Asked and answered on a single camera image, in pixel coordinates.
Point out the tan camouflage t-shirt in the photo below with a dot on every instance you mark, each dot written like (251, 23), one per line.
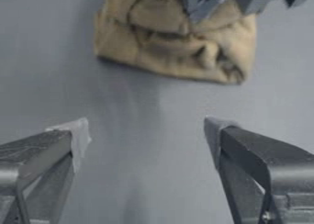
(171, 44)

